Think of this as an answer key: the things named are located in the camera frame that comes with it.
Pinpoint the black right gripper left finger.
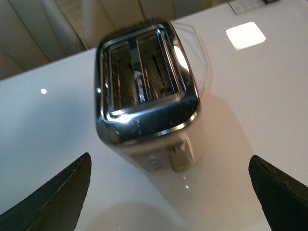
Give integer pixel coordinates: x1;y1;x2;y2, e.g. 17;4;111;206
0;153;92;231

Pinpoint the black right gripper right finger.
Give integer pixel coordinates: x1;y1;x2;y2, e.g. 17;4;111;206
248;155;308;231

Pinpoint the silver two-slot toaster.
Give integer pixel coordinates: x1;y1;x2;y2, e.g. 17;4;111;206
94;19;204;174

